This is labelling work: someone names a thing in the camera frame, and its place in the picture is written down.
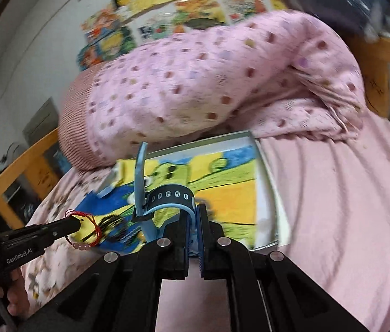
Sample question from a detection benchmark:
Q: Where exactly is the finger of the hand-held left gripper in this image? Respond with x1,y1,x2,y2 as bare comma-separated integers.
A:
3,215,82,247

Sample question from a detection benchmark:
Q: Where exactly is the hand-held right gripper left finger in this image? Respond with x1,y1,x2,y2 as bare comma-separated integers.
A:
20,211,198,332

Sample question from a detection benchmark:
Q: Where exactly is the person's left hand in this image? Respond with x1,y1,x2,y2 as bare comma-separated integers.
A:
0,269,31,317

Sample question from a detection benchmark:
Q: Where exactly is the pink floral bed sheet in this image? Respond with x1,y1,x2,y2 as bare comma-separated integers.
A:
22,111,390,332

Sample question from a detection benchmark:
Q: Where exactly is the red string bracelet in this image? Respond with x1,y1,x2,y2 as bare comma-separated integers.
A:
65,209,103,250

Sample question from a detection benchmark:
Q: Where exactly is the grey shallow box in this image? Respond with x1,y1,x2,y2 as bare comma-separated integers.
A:
105,130,282,250

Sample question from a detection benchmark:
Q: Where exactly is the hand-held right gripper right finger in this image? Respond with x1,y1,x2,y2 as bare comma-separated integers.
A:
197,203,368,332

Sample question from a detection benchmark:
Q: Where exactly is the pink dotted quilt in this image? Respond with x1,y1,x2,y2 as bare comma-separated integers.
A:
87,10,366,177

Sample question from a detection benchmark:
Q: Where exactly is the blue smartwatch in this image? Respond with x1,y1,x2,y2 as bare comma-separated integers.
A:
131,141,216,256

